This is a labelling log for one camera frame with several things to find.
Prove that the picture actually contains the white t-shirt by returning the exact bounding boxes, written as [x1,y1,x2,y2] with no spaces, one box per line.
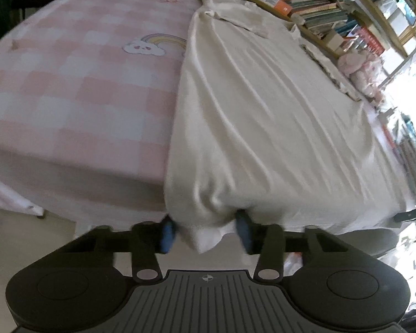
[163,0,408,255]

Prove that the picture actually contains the stack of flat books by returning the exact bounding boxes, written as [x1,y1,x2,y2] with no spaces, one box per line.
[385,111,416,200]

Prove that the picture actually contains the dark furniture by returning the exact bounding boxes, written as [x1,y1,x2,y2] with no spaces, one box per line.
[0,0,105,51]

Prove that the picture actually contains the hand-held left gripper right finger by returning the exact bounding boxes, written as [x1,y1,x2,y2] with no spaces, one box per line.
[235,210,359,282]

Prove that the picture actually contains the small pink plush toy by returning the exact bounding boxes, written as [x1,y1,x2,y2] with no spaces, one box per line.
[354,69,386,102]

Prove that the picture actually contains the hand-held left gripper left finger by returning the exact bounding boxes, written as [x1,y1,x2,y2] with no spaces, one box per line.
[60,215,179,282]

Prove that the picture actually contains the pink checked bedsheet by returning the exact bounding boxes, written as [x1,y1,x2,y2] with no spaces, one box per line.
[0,0,416,228]

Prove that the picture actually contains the wooden bookshelf with books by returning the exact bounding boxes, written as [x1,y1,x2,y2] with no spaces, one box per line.
[201,0,403,56]

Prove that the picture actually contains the upper wooden shelf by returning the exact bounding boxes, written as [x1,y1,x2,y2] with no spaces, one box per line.
[336,0,411,58]

